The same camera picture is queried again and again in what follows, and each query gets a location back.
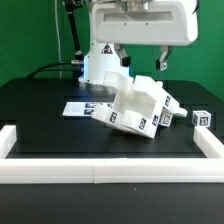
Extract white chair back frame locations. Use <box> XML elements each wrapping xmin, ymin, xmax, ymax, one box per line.
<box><xmin>103</xmin><ymin>72</ymin><xmax>187</xmax><ymax>117</ymax></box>

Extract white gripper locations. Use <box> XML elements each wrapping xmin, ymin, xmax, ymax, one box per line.
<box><xmin>90</xmin><ymin>0</ymin><xmax>199</xmax><ymax>71</ymax></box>

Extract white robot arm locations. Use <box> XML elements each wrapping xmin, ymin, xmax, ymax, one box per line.
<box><xmin>79</xmin><ymin>0</ymin><xmax>200</xmax><ymax>90</ymax></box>

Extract black cable bundle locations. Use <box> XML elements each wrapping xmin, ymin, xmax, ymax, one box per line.
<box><xmin>25</xmin><ymin>0</ymin><xmax>84</xmax><ymax>80</ymax></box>

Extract white marker sheet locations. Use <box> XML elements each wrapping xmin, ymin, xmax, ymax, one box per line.
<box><xmin>62</xmin><ymin>102</ymin><xmax>113</xmax><ymax>117</ymax></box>

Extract white U-shaped fence frame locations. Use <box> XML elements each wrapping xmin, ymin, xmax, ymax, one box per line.
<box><xmin>0</xmin><ymin>125</ymin><xmax>224</xmax><ymax>184</ymax></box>

